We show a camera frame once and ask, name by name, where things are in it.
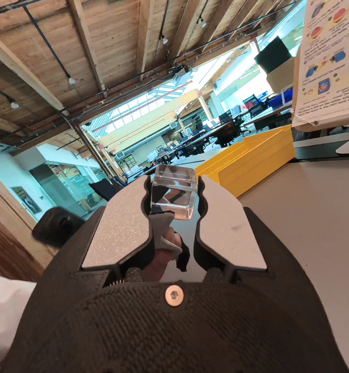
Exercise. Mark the printed instruction sheet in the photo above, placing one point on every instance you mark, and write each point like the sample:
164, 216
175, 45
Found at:
329, 64

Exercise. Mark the wooden beam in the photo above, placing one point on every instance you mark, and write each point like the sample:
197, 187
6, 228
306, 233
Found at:
11, 233

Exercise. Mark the black panel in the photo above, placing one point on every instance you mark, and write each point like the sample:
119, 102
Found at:
273, 55

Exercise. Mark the blue plastic bin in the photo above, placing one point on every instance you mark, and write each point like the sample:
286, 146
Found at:
281, 97

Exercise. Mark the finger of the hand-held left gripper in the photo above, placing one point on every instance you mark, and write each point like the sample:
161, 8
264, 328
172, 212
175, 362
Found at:
166, 233

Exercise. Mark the person's left hand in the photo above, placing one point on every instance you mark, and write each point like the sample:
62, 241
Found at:
163, 262

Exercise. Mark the black office chair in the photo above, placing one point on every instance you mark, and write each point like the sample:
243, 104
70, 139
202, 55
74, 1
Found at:
227, 134
104, 189
255, 105

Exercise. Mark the yellow plastic bin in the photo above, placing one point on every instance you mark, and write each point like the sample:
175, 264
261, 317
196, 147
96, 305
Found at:
250, 163

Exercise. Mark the clear plastic piece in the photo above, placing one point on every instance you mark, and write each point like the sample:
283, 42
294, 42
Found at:
174, 192

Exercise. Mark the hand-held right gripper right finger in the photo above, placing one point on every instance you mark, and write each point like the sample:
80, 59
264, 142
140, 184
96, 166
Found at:
230, 233

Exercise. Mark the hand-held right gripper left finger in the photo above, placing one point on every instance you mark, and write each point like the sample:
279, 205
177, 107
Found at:
116, 233

